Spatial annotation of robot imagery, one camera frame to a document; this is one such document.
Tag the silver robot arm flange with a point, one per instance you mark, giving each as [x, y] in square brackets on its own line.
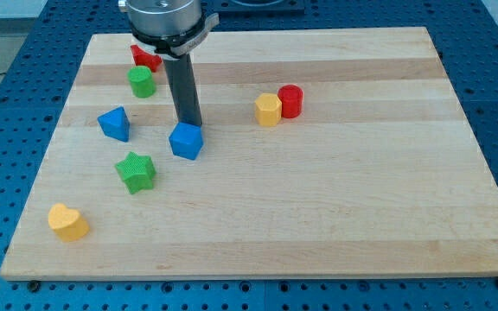
[170, 29]

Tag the green star block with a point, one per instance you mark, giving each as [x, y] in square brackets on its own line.
[136, 172]

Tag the blue triangle block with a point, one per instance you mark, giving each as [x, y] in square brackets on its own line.
[115, 124]

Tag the red star block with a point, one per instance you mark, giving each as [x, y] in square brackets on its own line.
[142, 58]

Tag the yellow hexagon block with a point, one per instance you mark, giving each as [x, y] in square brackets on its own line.
[268, 109]

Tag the blue pentagon block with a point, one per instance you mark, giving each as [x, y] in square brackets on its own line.
[186, 141]

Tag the red cylinder block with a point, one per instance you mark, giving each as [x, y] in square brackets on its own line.
[291, 97]

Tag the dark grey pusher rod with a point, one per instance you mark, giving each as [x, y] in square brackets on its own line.
[181, 78]

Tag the green cylinder block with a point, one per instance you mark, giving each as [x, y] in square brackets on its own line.
[141, 81]

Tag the wooden board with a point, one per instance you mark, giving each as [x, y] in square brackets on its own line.
[380, 176]

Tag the yellow heart block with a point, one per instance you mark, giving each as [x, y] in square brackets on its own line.
[68, 224]

